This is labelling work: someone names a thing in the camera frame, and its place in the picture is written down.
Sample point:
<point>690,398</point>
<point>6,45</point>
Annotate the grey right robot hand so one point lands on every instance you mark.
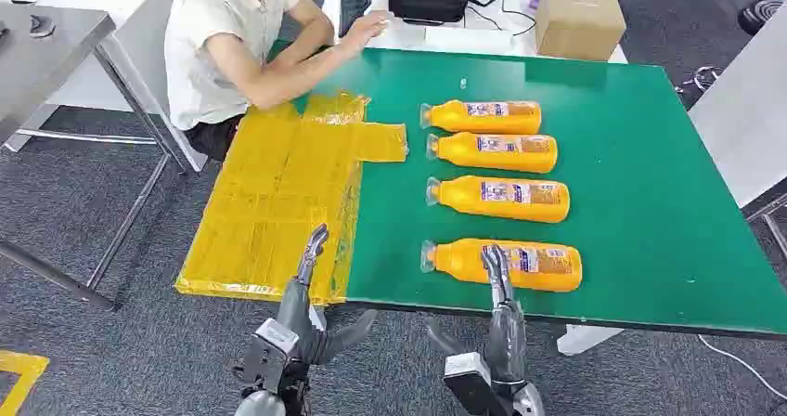
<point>507,345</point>

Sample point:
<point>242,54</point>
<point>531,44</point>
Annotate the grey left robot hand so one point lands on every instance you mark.
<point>298,315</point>

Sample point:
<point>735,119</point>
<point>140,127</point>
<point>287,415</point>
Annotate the orange drink bottle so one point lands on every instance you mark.
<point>467,155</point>
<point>467,201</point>
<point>492,121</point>
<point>461,262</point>

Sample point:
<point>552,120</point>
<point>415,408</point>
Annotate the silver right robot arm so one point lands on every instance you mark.
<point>530,404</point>

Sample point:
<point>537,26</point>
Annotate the white table leg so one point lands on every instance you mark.
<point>584,339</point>
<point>318,318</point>

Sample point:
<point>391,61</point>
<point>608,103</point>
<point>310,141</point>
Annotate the yellow sheet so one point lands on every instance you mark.
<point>277,192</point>

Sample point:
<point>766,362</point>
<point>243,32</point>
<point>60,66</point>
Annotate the green table mat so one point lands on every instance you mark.
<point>615,185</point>

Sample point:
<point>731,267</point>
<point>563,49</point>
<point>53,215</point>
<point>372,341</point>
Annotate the yellow floor tape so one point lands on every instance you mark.
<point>27,370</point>

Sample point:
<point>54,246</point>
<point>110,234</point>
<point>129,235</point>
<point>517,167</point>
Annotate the person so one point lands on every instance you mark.
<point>209,44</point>

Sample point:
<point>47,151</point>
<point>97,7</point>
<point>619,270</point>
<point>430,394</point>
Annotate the person's right hand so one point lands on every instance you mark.
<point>366,30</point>

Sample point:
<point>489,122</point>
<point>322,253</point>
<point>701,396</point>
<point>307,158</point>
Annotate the white desk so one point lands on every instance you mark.
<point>393,35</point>

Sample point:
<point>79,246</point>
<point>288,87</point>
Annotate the flat white box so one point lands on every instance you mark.
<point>467,39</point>

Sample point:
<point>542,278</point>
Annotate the pale grey table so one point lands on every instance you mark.
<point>744,118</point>

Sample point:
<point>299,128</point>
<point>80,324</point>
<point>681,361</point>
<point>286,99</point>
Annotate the cardboard box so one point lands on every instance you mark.
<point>578,22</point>

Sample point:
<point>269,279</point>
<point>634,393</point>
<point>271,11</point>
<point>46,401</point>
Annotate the white table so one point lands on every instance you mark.
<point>135,26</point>

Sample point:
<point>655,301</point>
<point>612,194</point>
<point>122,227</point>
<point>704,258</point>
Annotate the steel table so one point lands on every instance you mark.
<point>43,68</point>

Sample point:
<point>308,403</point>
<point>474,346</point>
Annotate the black wheel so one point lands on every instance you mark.
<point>759,14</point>

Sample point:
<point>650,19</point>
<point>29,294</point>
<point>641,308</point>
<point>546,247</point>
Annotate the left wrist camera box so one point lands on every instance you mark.
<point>270,352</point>

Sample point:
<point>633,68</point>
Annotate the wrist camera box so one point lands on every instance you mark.
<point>270,352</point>
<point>473,385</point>

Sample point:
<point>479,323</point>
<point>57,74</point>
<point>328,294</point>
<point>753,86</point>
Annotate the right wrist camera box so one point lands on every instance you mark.
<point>473,385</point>

